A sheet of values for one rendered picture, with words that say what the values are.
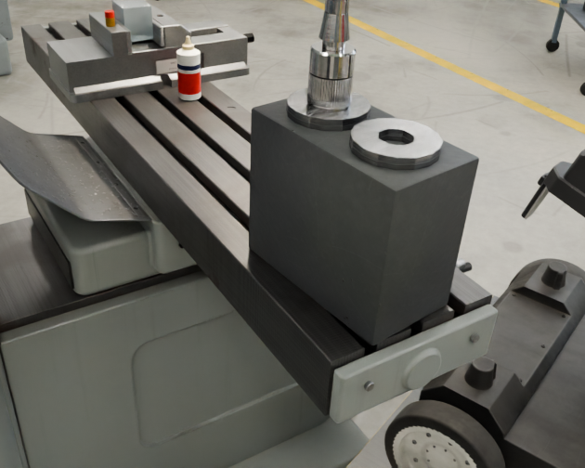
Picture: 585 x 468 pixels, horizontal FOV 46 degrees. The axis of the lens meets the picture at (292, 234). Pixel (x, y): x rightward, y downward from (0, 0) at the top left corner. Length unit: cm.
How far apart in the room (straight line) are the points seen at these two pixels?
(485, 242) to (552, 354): 140
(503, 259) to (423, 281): 191
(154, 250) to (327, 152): 48
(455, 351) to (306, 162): 28
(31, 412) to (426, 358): 68
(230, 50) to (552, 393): 85
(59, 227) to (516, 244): 195
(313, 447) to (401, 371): 85
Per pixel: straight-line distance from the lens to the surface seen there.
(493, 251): 267
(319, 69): 72
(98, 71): 128
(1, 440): 117
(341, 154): 68
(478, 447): 115
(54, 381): 119
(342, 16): 72
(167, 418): 137
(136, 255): 111
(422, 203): 67
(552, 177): 90
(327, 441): 162
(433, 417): 116
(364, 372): 73
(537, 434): 122
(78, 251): 108
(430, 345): 78
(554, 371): 134
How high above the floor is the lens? 143
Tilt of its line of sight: 33 degrees down
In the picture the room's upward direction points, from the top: 3 degrees clockwise
